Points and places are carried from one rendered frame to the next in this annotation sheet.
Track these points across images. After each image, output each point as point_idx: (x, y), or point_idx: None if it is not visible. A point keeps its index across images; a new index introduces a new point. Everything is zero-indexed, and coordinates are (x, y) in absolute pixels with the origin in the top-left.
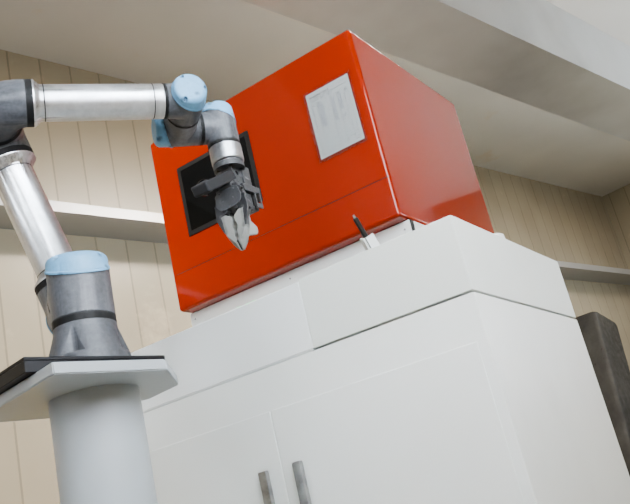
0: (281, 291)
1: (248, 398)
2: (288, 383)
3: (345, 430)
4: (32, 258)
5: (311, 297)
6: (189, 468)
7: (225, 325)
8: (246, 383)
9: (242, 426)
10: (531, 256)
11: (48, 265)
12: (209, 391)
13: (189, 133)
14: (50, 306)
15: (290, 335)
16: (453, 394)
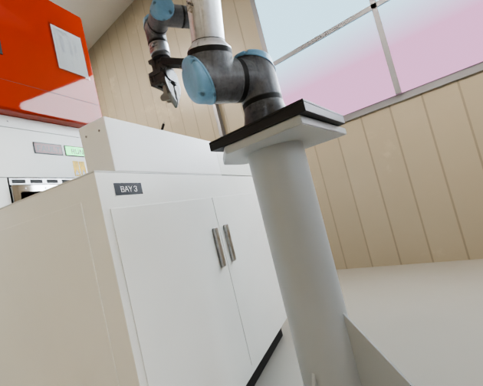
0: (208, 142)
1: (202, 188)
2: (215, 186)
3: (235, 214)
4: (219, 22)
5: (218, 152)
6: (177, 221)
7: (188, 142)
8: (200, 179)
9: (202, 201)
10: None
11: (269, 57)
12: (183, 175)
13: (174, 27)
14: (273, 81)
15: (214, 164)
16: (254, 207)
